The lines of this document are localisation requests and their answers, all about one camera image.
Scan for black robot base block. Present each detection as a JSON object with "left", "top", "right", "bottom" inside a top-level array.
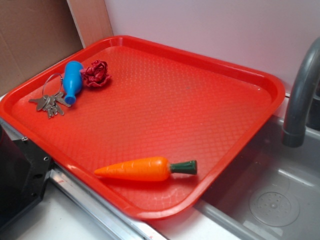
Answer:
[{"left": 0, "top": 127, "right": 53, "bottom": 230}]

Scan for red plastic tray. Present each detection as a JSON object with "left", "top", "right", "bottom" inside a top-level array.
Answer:
[{"left": 0, "top": 36, "right": 285, "bottom": 220}]

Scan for orange toy carrot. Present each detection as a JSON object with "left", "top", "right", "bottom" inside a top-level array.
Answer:
[{"left": 94, "top": 156, "right": 198, "bottom": 182}]

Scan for red crumpled toy lettuce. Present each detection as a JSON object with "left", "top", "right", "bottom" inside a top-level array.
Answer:
[{"left": 80, "top": 60, "right": 112, "bottom": 88}]

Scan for blue plastic toy bottle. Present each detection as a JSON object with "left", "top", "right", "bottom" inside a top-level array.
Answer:
[{"left": 62, "top": 61, "right": 83, "bottom": 105}]

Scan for grey plastic toy sink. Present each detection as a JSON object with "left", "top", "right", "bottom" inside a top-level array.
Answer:
[{"left": 195, "top": 117, "right": 320, "bottom": 240}]

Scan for grey toy faucet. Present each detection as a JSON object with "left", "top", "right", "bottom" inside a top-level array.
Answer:
[{"left": 281, "top": 38, "right": 320, "bottom": 148}]

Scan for brown cardboard panel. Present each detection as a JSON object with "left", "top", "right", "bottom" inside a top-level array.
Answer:
[{"left": 0, "top": 0, "right": 113, "bottom": 95}]

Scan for silver keys on ring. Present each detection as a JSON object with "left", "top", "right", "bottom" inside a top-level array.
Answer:
[{"left": 28, "top": 73, "right": 72, "bottom": 119}]

